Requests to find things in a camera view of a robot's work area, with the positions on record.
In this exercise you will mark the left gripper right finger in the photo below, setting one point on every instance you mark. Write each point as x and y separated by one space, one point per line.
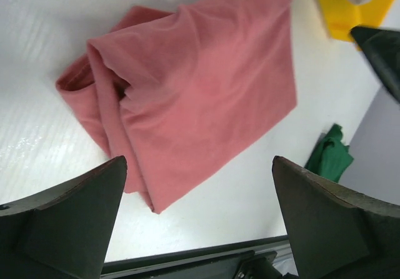
335 232

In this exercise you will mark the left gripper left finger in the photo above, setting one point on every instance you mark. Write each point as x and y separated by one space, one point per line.
63 231

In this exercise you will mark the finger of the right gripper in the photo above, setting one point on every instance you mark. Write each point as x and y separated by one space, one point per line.
381 49

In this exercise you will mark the green t shirt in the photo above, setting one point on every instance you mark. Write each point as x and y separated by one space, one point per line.
330 157

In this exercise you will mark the pink t shirt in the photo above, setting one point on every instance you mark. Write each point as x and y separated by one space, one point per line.
181 93

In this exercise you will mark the yellow plastic bin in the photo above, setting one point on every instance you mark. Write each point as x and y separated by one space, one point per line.
340 16

